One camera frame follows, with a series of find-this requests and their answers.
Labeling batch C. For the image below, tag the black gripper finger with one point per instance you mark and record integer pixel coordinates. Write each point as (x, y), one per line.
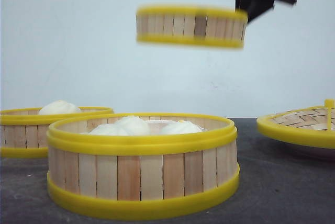
(255, 16)

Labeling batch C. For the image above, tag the bamboo steamer drawer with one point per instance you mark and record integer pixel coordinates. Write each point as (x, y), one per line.
(191, 25)
(142, 177)
(24, 130)

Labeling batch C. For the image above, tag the woven bamboo steamer lid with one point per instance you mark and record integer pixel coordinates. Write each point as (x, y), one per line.
(311, 127)

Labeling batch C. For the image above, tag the white bun front right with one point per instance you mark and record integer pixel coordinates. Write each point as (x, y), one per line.
(180, 127)

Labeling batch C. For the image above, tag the white plate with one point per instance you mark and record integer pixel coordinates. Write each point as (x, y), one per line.
(313, 152)

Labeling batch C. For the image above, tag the white bun left drawer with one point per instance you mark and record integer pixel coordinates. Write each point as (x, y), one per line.
(59, 107)

